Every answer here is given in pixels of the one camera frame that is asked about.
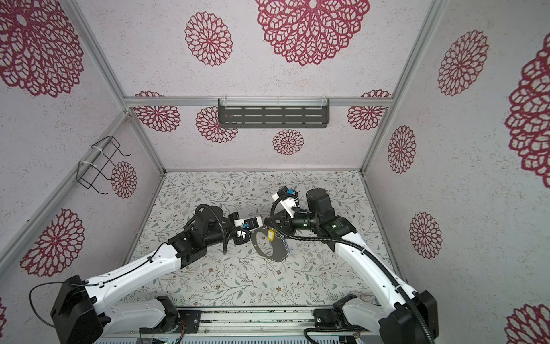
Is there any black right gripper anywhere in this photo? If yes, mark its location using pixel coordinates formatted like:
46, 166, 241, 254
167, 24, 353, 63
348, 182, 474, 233
265, 209, 320, 240

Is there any blue key tag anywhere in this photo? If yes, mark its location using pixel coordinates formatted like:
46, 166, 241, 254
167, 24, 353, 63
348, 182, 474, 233
283, 239, 292, 253

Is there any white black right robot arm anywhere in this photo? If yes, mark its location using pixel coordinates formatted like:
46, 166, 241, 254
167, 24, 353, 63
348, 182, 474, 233
269, 186, 439, 343

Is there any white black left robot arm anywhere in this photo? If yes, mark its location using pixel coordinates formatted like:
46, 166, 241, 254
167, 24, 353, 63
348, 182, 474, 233
50, 204, 264, 343

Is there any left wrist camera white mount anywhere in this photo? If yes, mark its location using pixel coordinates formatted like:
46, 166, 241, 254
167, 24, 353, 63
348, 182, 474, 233
233, 216, 264, 230

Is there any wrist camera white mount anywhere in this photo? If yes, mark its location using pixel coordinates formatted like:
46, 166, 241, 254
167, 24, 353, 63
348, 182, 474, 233
272, 186, 300, 219
233, 216, 264, 230

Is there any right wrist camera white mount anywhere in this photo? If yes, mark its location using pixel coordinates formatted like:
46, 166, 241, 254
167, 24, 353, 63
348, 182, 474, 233
272, 186, 300, 219

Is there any black corrugated left cable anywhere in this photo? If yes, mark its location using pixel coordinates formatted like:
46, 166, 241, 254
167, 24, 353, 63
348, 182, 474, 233
195, 204, 229, 255

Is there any black corrugated cable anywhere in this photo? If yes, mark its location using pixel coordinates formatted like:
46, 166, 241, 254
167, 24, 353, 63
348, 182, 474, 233
269, 193, 435, 344
195, 204, 229, 255

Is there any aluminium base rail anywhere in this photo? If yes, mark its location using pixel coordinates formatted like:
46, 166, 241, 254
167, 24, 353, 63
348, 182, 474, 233
96, 306, 382, 343

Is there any dark grey wall shelf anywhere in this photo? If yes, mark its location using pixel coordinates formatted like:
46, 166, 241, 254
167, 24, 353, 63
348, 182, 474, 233
218, 98, 330, 129

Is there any black wire wall rack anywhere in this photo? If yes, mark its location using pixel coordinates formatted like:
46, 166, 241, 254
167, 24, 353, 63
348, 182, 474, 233
75, 136, 131, 196

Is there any black corrugated right cable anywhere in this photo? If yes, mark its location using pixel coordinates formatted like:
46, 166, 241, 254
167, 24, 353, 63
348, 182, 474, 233
269, 193, 435, 344

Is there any thin black left cable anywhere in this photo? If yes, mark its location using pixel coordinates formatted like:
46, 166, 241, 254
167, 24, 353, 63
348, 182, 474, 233
28, 242, 166, 330

